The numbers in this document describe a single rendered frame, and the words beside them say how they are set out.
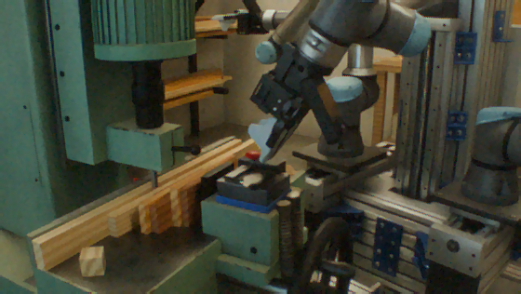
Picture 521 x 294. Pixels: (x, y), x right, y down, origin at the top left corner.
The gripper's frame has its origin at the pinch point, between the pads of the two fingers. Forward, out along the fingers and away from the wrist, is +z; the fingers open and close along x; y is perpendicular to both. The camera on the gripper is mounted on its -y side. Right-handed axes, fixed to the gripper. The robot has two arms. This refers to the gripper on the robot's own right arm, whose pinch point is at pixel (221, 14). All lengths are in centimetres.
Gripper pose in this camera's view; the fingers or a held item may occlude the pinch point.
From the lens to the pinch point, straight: 183.9
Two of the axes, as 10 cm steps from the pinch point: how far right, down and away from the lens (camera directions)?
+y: 0.7, 9.1, 4.1
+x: 5.2, -3.9, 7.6
